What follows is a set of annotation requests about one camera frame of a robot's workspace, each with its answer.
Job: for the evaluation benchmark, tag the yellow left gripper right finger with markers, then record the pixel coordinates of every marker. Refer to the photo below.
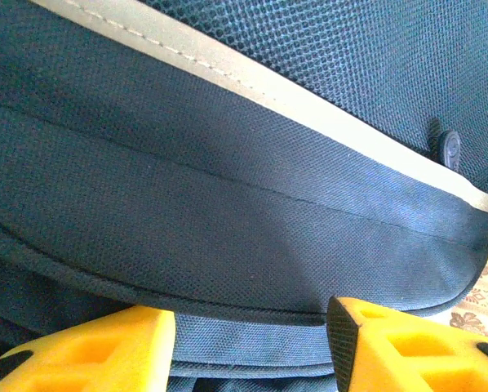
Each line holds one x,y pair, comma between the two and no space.
411,355

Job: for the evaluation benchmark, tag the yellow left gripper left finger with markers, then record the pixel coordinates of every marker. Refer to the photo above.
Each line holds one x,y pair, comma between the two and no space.
105,355

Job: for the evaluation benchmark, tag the navy blue backpack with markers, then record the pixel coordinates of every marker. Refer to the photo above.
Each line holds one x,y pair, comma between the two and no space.
187,183

